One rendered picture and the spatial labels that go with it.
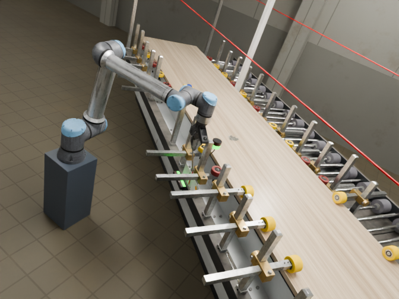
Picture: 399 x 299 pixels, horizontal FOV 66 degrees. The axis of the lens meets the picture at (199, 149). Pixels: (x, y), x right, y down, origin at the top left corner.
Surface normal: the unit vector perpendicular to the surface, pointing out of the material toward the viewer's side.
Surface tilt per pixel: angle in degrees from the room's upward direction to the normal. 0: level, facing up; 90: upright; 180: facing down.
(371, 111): 90
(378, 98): 90
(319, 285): 0
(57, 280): 0
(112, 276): 0
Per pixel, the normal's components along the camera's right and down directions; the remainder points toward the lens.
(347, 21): -0.53, 0.33
